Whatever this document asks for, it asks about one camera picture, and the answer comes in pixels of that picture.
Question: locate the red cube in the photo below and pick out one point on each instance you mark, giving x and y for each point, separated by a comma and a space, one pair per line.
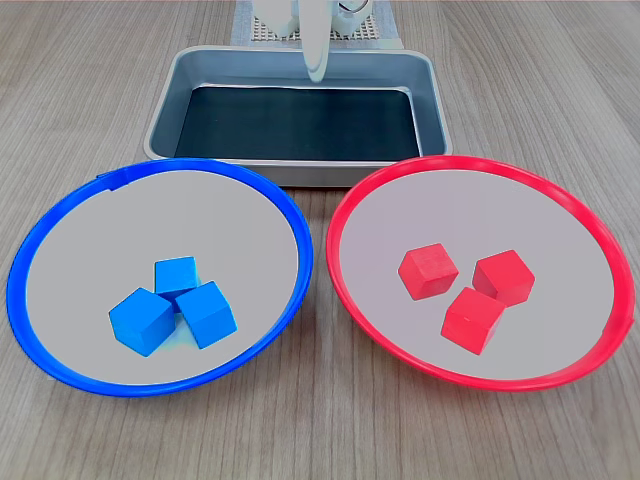
427, 270
470, 320
505, 277

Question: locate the blue cube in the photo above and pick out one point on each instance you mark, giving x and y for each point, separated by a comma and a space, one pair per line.
142, 320
207, 315
174, 275

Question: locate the black tray mat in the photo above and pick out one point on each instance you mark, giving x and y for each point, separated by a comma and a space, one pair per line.
300, 125

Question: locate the steel tray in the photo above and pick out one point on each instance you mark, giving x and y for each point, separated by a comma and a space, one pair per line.
165, 125

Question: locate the white plate red rim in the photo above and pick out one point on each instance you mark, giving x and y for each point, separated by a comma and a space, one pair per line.
450, 210

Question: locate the white plate blue rim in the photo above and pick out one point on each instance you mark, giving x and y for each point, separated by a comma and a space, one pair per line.
125, 225

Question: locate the pale perforated base plate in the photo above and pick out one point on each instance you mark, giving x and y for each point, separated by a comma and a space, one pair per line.
260, 37

